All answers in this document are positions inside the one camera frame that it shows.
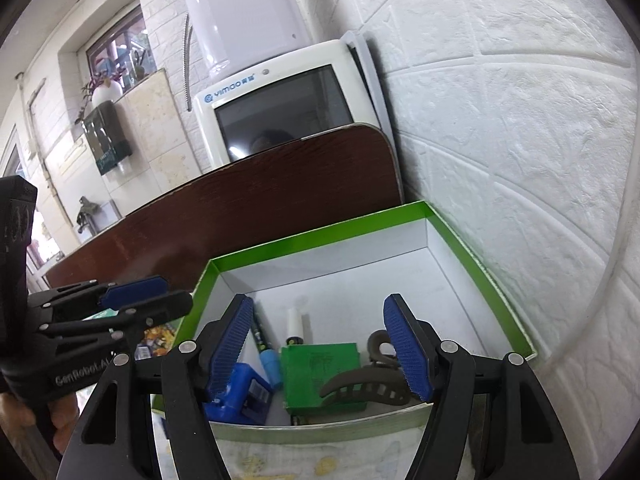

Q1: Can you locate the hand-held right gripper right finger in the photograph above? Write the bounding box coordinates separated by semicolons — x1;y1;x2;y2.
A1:
382;294;581;480

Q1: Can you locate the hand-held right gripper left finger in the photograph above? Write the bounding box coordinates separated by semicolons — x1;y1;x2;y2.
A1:
56;294;256;480

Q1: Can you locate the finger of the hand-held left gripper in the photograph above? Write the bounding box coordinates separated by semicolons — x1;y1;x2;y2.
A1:
40;290;195;349
27;275;168;318

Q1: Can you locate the blue cap marker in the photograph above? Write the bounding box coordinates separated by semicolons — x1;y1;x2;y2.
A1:
251;300;282;391

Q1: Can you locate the blue plastic box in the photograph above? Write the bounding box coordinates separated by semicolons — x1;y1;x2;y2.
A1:
205;362;275;426

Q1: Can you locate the dark hair clip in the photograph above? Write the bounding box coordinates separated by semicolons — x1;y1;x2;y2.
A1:
320;330;413;408

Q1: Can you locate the white cap marker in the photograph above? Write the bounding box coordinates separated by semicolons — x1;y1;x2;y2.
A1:
286;307;307;347

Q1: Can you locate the green cardboard box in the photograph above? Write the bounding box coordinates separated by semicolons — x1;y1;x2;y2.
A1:
150;200;538;443

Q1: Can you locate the small green box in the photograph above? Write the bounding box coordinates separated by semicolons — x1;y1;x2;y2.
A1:
279;342;371;416

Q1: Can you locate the person's left hand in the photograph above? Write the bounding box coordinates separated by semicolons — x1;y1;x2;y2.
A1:
0;392;81;461

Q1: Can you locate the dark cup dispenser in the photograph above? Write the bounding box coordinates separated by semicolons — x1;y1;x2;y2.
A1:
81;100;133;177

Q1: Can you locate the brown wooden table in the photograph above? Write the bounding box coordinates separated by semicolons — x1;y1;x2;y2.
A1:
42;122;405;306

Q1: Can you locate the potted plant white pot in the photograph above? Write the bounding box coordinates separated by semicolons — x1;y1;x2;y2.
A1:
75;71;126;126

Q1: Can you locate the white plastic panel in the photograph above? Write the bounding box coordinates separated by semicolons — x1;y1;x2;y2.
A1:
340;30;406;206

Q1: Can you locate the white countertop appliance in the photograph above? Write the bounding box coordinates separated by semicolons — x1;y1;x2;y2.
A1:
192;40;386;171

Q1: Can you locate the white water purifier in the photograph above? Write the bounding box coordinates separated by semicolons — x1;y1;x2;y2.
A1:
176;0;313;78

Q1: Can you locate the small wall window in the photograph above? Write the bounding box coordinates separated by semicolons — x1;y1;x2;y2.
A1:
85;4;160;86

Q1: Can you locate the metal hose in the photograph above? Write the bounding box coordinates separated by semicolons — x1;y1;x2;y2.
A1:
183;10;195;112

